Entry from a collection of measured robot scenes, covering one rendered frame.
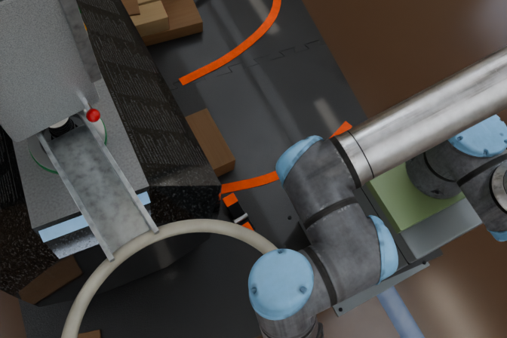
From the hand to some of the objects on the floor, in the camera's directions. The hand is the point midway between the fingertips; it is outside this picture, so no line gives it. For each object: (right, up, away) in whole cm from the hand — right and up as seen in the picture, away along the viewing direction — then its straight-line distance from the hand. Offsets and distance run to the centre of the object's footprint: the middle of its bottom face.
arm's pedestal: (+40, +1, +138) cm, 143 cm away
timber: (-29, +43, +149) cm, 158 cm away
